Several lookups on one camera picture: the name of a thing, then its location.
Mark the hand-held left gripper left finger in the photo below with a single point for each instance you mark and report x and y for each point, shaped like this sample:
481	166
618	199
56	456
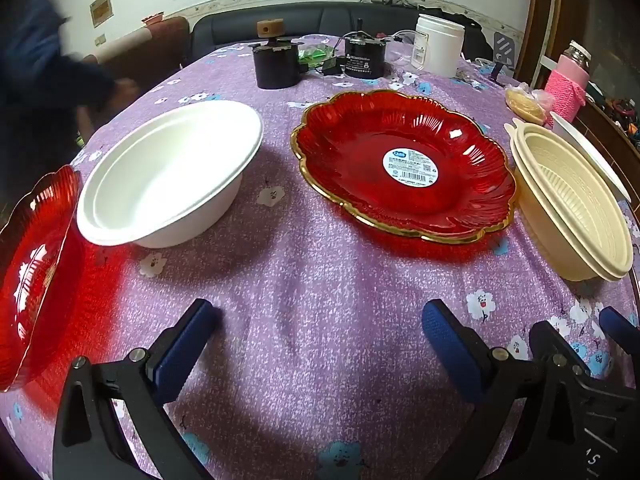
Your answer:
185	345

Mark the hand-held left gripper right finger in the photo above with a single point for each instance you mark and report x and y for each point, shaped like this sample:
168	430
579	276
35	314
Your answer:
450	345

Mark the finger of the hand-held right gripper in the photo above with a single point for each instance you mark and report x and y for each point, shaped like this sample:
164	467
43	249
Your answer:
542	335
620	327

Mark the large red plate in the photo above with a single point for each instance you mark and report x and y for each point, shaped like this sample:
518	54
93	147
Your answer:
35	285

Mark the white paper bowl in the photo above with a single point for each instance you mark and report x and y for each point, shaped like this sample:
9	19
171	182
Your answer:
170	170

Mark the gold-rimmed red plate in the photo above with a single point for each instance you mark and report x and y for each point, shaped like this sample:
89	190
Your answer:
350	150

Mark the purple floral tablecloth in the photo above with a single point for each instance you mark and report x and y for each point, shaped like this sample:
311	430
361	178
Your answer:
320	285

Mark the white plastic lid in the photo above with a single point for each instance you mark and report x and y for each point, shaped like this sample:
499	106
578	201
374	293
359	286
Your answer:
595	160

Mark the bagged bread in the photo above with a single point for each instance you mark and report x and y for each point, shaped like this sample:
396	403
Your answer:
522	102

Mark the pink sleeved bottle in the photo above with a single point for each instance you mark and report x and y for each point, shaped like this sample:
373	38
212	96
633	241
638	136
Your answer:
567	85

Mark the grey perforated stand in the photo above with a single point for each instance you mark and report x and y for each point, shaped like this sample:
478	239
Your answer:
504	50

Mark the black cylinder with wooden knob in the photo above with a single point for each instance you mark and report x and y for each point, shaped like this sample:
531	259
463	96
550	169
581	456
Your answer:
275	70

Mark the white plastic jar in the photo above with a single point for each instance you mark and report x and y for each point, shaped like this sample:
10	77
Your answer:
440	50

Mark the black electric motor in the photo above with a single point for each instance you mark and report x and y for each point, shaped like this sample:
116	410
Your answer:
362	60

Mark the brown fabric sofa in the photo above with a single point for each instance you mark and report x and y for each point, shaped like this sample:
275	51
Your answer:
165	45

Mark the black leather sofa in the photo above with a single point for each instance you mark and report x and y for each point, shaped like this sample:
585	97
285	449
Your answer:
225	30

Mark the green plastic packet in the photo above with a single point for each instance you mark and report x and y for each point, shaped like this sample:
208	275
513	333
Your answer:
315	55

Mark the dark wooden cabinet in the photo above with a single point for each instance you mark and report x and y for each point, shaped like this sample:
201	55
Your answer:
545	10

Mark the small red dish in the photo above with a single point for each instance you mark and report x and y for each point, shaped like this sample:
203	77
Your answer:
152	19

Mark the small wall plaque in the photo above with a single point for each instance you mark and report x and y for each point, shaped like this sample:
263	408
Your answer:
101	8

